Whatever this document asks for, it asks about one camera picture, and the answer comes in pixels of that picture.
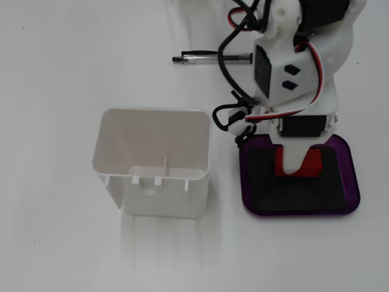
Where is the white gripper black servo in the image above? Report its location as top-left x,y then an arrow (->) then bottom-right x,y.
267,88 -> 340,175

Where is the red studded block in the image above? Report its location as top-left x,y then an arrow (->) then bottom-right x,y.
274,148 -> 323,178

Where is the white plastic container box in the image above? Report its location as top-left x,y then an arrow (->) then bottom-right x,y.
91,106 -> 213,219

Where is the black foam pad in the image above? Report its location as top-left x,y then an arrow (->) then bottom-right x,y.
247,145 -> 347,212

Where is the purple metal tray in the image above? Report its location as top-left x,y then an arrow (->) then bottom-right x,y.
238,133 -> 361,217

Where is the clear black ballpoint pen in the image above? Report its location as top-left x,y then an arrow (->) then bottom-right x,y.
172,50 -> 253,65

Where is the white cable connector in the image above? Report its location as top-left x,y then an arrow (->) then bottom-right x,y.
227,106 -> 256,135

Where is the red white black servo cable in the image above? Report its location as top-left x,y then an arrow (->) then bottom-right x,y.
227,7 -> 326,124

